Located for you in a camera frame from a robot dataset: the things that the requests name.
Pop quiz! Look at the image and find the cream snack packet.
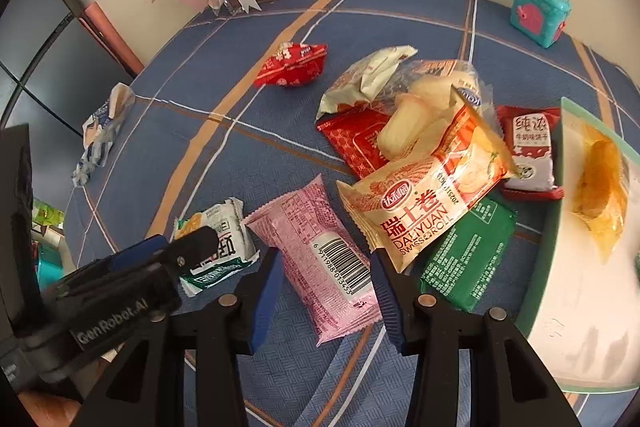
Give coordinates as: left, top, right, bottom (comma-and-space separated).
315, 46, 418, 120

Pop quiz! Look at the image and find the blue plaid tablecloth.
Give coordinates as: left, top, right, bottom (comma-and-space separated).
62, 0, 640, 427

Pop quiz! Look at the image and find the orange cake roll packet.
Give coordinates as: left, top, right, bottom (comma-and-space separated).
336, 87, 518, 274

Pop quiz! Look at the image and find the flat red patterned packet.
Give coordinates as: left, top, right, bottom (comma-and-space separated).
316, 104, 401, 180

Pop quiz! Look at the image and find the red white biscuit packet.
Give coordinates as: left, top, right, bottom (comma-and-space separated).
495, 105, 565, 201

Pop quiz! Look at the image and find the blue white snack packet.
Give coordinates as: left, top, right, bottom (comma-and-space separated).
71, 83, 137, 188

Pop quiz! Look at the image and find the white tray green rim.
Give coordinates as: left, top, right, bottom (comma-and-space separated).
515, 97, 640, 395

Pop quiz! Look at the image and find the yellow snack packet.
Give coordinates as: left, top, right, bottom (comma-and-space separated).
571, 122, 630, 264

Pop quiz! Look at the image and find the pink snack packet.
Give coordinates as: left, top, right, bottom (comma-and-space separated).
242, 174, 383, 348

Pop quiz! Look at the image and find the teal toy box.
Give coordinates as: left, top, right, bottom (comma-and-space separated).
510, 0, 572, 48

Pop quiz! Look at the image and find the clear round pastry packet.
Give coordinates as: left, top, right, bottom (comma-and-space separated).
395, 59, 496, 122

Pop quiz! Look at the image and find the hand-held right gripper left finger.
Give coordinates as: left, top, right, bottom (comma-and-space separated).
75, 247, 286, 427

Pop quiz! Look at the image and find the red peanut snack packet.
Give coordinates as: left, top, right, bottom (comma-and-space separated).
252, 42, 329, 88

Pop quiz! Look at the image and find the pale yellow jelly cup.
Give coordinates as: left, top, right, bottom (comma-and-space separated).
376, 94, 436, 155

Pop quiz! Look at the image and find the white green snack packet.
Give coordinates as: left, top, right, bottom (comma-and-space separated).
172, 198, 261, 298

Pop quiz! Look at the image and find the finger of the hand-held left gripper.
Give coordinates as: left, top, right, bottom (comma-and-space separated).
95, 234, 168, 275
150, 226, 221, 280

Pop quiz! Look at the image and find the teal item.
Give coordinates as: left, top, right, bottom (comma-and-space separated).
35, 242, 76, 293

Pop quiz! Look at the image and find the green item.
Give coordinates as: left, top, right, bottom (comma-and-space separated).
32, 199, 66, 228

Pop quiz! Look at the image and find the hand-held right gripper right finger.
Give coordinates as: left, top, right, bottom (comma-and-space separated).
370, 249, 583, 427

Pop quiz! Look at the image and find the grey refrigerator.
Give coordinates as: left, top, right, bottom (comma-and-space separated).
0, 0, 133, 142

